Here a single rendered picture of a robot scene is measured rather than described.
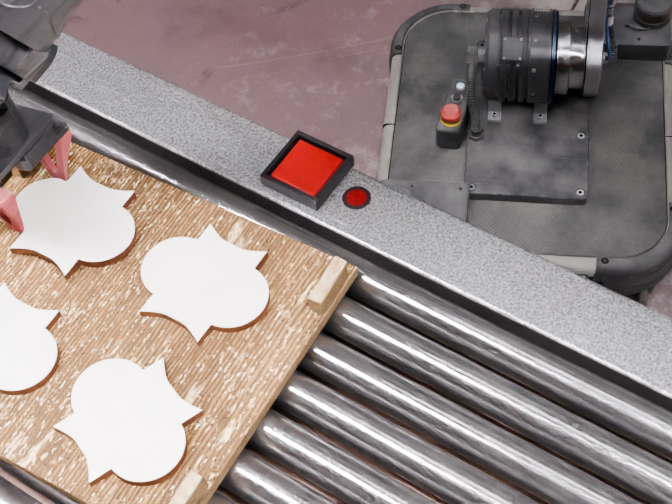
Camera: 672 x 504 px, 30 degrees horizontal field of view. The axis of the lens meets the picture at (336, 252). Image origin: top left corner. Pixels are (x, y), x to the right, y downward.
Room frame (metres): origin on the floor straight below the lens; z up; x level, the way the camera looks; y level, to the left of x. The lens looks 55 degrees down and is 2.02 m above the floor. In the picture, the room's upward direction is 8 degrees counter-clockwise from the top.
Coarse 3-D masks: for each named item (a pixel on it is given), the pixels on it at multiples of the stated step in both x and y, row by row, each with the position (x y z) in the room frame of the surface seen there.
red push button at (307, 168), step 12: (300, 144) 0.91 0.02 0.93; (288, 156) 0.89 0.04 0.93; (300, 156) 0.89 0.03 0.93; (312, 156) 0.89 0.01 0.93; (324, 156) 0.89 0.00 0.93; (276, 168) 0.88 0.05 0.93; (288, 168) 0.88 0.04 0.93; (300, 168) 0.87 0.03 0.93; (312, 168) 0.87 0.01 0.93; (324, 168) 0.87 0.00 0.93; (336, 168) 0.87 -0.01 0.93; (288, 180) 0.86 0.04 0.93; (300, 180) 0.86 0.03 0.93; (312, 180) 0.85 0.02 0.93; (324, 180) 0.85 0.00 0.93; (312, 192) 0.84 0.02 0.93
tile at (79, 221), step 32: (32, 192) 0.87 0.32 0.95; (64, 192) 0.87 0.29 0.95; (96, 192) 0.86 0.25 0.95; (128, 192) 0.86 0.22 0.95; (32, 224) 0.83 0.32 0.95; (64, 224) 0.82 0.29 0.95; (96, 224) 0.82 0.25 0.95; (128, 224) 0.81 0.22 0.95; (64, 256) 0.78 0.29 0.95; (96, 256) 0.78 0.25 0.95
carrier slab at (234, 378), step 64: (0, 256) 0.80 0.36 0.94; (128, 256) 0.78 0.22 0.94; (320, 256) 0.75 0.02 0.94; (64, 320) 0.71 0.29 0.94; (128, 320) 0.70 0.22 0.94; (320, 320) 0.67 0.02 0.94; (64, 384) 0.64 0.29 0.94; (192, 384) 0.62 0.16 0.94; (256, 384) 0.61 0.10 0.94; (0, 448) 0.57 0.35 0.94; (64, 448) 0.56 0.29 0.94; (192, 448) 0.55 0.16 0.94
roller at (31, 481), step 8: (0, 464) 0.57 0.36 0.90; (8, 464) 0.57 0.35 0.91; (16, 472) 0.56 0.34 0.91; (24, 472) 0.56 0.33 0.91; (24, 480) 0.55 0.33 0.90; (32, 480) 0.55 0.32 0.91; (40, 488) 0.54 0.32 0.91; (48, 488) 0.54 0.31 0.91; (48, 496) 0.53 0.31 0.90; (56, 496) 0.53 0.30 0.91; (64, 496) 0.52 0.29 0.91
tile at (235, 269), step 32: (160, 256) 0.77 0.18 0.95; (192, 256) 0.76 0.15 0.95; (224, 256) 0.76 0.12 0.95; (256, 256) 0.75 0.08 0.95; (160, 288) 0.73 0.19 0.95; (192, 288) 0.72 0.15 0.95; (224, 288) 0.72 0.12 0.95; (256, 288) 0.71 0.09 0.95; (192, 320) 0.68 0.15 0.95; (224, 320) 0.68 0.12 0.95; (256, 320) 0.68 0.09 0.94
